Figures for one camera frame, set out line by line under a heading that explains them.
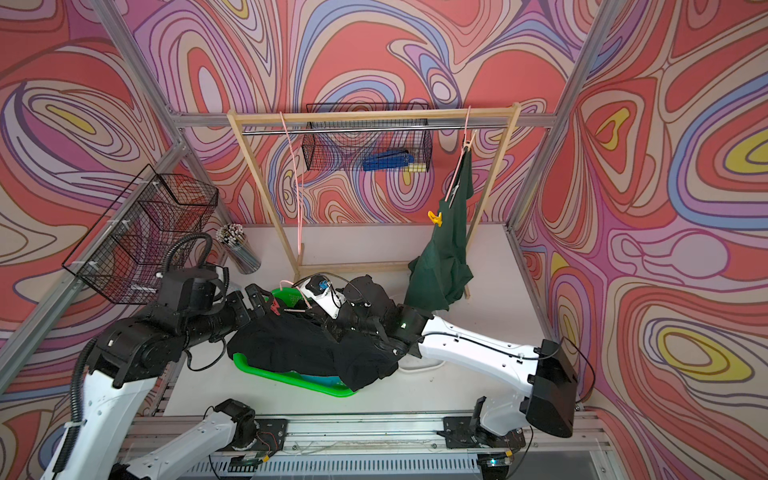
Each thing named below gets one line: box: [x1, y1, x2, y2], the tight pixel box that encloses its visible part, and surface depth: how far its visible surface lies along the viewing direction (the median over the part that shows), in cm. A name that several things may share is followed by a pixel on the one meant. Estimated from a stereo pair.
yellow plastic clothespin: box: [427, 210, 443, 227], surface depth 65 cm
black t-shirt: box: [227, 307, 401, 391], surface depth 76 cm
